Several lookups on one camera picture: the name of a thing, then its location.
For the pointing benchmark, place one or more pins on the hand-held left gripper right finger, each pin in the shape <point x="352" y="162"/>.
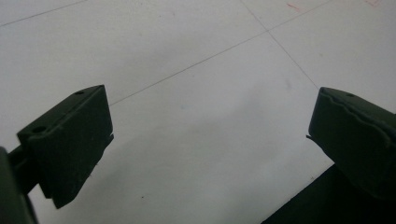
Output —
<point x="355" y="140"/>

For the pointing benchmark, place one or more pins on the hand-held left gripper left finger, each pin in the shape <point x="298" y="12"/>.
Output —
<point x="70" y="146"/>

